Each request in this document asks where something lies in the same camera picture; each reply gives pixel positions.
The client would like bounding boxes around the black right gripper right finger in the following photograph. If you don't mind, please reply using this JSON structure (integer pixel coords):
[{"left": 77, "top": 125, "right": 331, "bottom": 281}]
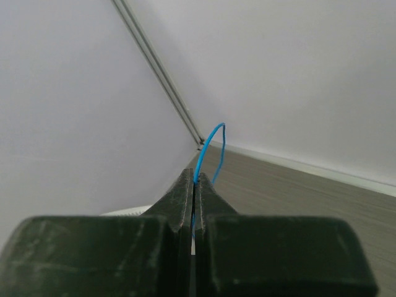
[{"left": 194, "top": 174, "right": 378, "bottom": 296}]

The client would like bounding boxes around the blue cable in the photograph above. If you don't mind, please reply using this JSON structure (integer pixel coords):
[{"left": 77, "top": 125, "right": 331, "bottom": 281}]
[{"left": 191, "top": 122, "right": 226, "bottom": 238}]

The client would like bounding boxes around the aluminium frame post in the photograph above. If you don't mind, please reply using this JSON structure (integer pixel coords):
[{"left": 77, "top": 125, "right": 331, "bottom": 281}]
[{"left": 112, "top": 0, "right": 205, "bottom": 150}]

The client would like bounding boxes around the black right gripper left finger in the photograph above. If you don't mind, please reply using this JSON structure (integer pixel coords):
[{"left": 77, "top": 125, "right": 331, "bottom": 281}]
[{"left": 1, "top": 169, "right": 194, "bottom": 296}]

